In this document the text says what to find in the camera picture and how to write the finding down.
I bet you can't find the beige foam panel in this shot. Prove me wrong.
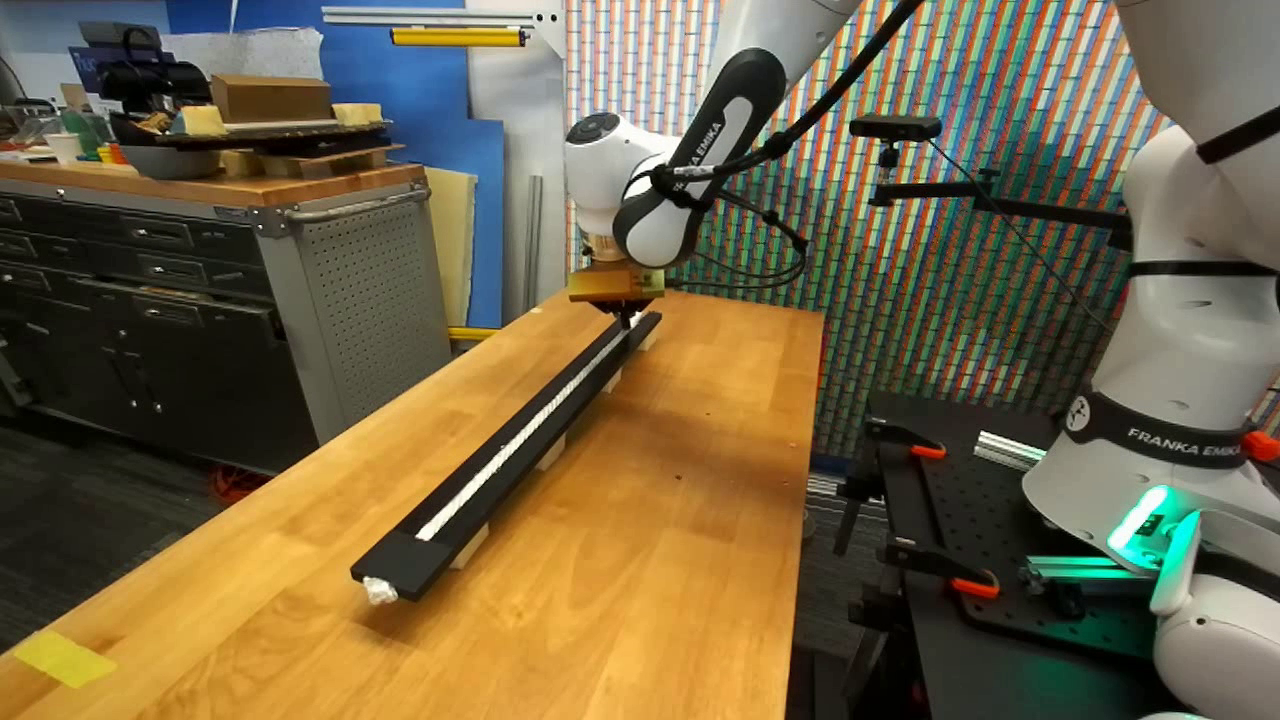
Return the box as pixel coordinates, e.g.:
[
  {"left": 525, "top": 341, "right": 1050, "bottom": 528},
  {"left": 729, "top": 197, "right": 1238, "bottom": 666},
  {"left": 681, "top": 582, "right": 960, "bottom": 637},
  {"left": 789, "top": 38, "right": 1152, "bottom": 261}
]
[{"left": 420, "top": 163, "right": 480, "bottom": 331}]

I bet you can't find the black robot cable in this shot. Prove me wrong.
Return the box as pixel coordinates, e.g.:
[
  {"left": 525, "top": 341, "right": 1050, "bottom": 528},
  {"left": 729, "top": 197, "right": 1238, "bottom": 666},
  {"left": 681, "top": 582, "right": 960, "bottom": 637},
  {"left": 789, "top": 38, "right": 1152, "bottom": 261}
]
[{"left": 662, "top": 0, "right": 931, "bottom": 292}]

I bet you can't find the yellow bar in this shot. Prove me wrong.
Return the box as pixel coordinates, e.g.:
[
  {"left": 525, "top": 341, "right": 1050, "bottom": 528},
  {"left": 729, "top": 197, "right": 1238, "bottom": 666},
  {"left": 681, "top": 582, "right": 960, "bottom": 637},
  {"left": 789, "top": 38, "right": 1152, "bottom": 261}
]
[{"left": 388, "top": 24, "right": 533, "bottom": 52}]

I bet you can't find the yellow wrist camera mount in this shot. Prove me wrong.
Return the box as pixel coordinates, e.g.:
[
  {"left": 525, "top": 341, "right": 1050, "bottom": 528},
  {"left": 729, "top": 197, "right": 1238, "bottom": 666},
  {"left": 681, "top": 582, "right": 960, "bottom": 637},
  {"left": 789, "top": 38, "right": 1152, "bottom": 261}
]
[{"left": 562, "top": 254, "right": 667, "bottom": 317}]

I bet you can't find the teal green object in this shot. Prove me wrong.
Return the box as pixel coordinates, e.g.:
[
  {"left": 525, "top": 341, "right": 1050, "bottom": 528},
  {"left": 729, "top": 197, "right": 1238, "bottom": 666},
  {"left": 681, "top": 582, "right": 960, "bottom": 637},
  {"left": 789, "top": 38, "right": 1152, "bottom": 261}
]
[{"left": 55, "top": 103, "right": 113, "bottom": 169}]

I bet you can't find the black breadboard base table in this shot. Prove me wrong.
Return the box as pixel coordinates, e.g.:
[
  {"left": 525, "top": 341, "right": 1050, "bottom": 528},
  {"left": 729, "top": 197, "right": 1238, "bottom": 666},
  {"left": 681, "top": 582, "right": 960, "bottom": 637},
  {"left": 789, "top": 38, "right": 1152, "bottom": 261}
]
[{"left": 850, "top": 392, "right": 1204, "bottom": 720}]

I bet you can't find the yellow tape patch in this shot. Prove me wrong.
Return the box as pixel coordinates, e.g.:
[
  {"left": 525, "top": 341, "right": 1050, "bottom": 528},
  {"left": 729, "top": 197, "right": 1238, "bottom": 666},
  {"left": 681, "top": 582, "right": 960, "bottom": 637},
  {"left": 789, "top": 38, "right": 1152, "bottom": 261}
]
[{"left": 8, "top": 626, "right": 118, "bottom": 690}]

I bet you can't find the wooden cabinet top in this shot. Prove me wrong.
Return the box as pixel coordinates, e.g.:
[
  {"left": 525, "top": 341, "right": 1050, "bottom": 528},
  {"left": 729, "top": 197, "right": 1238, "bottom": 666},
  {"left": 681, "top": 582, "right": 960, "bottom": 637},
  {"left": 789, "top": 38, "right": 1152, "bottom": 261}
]
[{"left": 0, "top": 157, "right": 431, "bottom": 215}]

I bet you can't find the silver aluminium extrusion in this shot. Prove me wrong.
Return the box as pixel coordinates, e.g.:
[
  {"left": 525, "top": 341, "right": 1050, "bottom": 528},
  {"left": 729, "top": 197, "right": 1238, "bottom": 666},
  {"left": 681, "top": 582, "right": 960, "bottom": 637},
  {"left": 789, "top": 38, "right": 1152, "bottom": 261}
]
[{"left": 972, "top": 428, "right": 1050, "bottom": 470}]

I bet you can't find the grey perforated metal cabinet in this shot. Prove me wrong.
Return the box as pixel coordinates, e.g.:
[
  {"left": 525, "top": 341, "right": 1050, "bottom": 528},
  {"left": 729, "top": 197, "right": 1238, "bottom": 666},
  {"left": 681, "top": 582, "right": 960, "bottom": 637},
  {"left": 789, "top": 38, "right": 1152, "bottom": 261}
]
[{"left": 0, "top": 157, "right": 455, "bottom": 477}]

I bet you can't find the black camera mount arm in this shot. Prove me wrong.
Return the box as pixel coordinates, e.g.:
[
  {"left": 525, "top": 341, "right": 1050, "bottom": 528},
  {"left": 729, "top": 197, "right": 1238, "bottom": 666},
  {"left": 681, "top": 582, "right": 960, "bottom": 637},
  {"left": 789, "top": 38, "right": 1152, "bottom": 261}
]
[{"left": 868, "top": 136, "right": 1152, "bottom": 251}]

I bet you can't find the wooden support block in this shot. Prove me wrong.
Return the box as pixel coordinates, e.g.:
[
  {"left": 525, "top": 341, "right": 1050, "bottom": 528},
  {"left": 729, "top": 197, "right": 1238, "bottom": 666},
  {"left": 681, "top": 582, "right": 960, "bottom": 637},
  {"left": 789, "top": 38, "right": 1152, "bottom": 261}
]
[{"left": 215, "top": 138, "right": 404, "bottom": 183}]

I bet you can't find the yellow foam block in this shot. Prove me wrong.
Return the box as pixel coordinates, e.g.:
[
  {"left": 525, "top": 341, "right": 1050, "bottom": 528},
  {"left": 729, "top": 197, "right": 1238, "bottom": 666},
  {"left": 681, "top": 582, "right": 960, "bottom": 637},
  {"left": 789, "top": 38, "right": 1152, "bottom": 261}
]
[
  {"left": 175, "top": 99, "right": 223, "bottom": 138},
  {"left": 330, "top": 99, "right": 390, "bottom": 131}
]

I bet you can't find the long black grooved rail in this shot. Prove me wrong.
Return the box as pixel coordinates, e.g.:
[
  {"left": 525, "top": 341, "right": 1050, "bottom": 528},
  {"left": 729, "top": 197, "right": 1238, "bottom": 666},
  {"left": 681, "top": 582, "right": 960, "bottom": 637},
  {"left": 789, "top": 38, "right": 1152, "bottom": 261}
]
[{"left": 347, "top": 306, "right": 667, "bottom": 608}]

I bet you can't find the white braided rope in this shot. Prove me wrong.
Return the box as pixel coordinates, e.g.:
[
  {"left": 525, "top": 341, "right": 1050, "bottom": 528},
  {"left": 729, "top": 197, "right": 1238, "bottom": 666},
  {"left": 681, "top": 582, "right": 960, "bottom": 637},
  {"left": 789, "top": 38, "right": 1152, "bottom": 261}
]
[{"left": 410, "top": 312, "right": 657, "bottom": 547}]

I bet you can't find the orange handled black clamp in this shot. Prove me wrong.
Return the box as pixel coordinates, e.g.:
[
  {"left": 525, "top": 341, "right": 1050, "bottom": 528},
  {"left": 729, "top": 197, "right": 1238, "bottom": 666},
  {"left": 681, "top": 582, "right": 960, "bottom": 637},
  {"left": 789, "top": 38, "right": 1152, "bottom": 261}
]
[
  {"left": 859, "top": 412, "right": 950, "bottom": 470},
  {"left": 885, "top": 533, "right": 1008, "bottom": 608}
]

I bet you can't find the black equipment pile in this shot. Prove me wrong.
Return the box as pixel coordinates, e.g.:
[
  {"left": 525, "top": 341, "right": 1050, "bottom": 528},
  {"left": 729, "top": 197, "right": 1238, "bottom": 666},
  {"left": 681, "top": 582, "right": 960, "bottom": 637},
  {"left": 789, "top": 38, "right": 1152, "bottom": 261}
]
[{"left": 66, "top": 14, "right": 215, "bottom": 115}]

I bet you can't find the perforated backdrop panel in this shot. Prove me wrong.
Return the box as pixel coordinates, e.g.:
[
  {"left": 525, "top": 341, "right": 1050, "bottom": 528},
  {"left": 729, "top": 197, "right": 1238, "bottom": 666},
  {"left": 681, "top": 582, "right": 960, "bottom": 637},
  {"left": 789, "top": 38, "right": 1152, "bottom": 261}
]
[{"left": 554, "top": 0, "right": 1204, "bottom": 465}]

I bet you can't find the black exterior camera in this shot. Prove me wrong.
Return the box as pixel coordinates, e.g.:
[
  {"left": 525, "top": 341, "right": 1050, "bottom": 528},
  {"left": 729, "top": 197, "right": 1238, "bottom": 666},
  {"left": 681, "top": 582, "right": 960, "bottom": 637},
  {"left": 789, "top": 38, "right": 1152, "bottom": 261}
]
[{"left": 846, "top": 111, "right": 942, "bottom": 143}]

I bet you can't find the brown cardboard box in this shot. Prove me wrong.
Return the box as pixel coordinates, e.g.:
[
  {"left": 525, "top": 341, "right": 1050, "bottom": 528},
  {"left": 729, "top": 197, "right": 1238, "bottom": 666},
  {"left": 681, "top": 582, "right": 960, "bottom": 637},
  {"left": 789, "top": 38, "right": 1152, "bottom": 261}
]
[{"left": 208, "top": 71, "right": 336, "bottom": 126}]

